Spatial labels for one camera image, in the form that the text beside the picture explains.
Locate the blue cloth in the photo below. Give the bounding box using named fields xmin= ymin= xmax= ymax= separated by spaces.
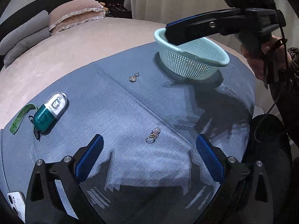
xmin=0 ymin=42 xmax=256 ymax=224

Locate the silver ring charm cluster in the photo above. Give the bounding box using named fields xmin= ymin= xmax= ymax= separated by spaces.
xmin=145 ymin=126 xmax=161 ymax=143

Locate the person's right hand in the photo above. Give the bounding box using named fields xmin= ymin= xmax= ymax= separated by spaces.
xmin=241 ymin=35 xmax=291 ymax=81

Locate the black cable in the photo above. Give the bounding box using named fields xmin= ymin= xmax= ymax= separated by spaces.
xmin=254 ymin=23 xmax=289 ymax=143

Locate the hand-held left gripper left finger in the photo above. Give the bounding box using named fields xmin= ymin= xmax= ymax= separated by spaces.
xmin=25 ymin=134 xmax=104 ymax=224

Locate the butterfly case smartphone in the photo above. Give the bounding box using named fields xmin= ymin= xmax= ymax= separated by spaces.
xmin=7 ymin=191 xmax=26 ymax=223

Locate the beige curtain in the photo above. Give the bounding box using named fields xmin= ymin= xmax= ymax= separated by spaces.
xmin=124 ymin=0 xmax=299 ymax=52

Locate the green white capsule case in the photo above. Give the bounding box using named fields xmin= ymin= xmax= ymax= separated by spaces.
xmin=28 ymin=91 xmax=69 ymax=141

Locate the dark nightstand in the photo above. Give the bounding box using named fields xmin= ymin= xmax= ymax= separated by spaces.
xmin=105 ymin=3 xmax=132 ymax=19

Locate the green lanyard strap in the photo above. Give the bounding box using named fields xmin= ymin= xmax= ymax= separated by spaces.
xmin=9 ymin=104 xmax=39 ymax=135

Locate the person's right forearm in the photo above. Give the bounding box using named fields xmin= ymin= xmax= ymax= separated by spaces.
xmin=277 ymin=47 xmax=299 ymax=103

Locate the mint green plastic basket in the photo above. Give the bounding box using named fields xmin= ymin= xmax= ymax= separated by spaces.
xmin=154 ymin=28 xmax=230 ymax=81

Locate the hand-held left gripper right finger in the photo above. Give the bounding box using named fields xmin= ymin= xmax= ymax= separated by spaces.
xmin=196 ymin=134 xmax=274 ymax=224

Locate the grey pillow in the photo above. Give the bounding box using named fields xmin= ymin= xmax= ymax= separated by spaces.
xmin=3 ymin=28 xmax=50 ymax=68
xmin=0 ymin=10 xmax=50 ymax=56

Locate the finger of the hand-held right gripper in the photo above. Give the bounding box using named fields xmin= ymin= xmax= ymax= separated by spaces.
xmin=165 ymin=13 xmax=247 ymax=46
xmin=166 ymin=8 xmax=246 ymax=28

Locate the pink bedspread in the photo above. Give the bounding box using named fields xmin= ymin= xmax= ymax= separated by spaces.
xmin=0 ymin=16 xmax=255 ymax=131

